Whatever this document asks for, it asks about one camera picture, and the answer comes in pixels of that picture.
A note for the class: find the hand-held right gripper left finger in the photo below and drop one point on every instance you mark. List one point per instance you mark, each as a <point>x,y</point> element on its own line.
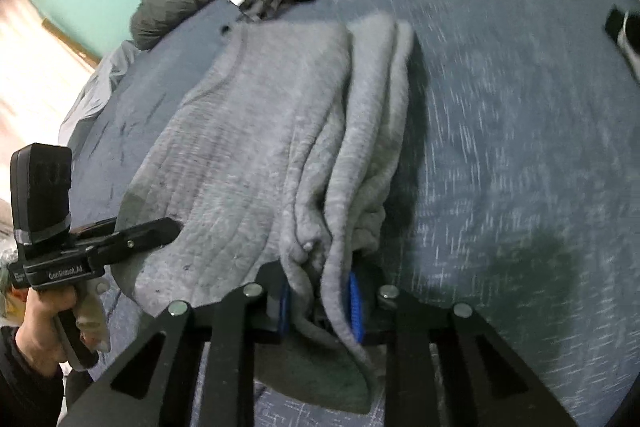
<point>285,309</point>

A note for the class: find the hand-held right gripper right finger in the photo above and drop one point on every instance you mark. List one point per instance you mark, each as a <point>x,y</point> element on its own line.
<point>355,307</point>

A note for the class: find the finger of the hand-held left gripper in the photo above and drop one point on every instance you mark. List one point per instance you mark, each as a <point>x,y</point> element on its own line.
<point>140,232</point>

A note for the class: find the bed with blue sheet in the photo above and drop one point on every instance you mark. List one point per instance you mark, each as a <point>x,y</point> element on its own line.
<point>510,117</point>

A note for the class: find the folded black clothes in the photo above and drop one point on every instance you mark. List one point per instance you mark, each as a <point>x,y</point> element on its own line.
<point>625,34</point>

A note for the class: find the light grey blanket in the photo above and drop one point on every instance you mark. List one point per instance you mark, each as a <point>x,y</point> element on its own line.
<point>100,92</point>

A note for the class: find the person's left hand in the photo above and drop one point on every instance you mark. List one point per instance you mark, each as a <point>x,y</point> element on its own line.
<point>42,332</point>

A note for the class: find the wooden window frame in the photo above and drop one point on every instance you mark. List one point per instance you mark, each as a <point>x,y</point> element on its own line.
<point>70,42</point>

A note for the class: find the pink curtain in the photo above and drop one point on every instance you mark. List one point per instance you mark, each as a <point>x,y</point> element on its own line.
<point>35,67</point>

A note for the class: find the dark grey garment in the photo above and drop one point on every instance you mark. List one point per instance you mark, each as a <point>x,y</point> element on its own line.
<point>265,2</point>

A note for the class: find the grey sweater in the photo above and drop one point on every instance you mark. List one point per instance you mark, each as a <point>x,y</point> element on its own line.
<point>270,147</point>

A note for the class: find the person's left forearm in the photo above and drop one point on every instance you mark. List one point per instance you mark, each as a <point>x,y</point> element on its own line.
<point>27,387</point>

